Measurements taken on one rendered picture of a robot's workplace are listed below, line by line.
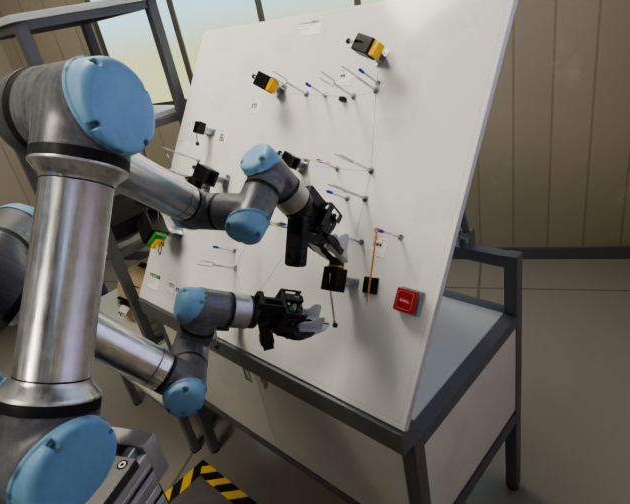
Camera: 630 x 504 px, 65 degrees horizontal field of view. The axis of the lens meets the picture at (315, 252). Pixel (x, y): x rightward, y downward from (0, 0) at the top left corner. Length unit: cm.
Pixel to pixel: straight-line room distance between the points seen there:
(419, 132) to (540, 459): 147
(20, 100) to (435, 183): 83
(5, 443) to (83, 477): 9
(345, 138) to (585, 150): 209
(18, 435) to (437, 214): 88
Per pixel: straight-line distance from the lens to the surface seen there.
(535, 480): 222
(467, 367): 143
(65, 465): 65
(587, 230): 345
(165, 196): 93
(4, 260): 93
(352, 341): 124
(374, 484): 151
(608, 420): 247
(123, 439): 100
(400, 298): 113
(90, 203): 64
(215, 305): 103
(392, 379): 118
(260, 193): 95
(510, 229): 341
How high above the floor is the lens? 175
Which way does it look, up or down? 27 degrees down
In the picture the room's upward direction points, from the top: 12 degrees counter-clockwise
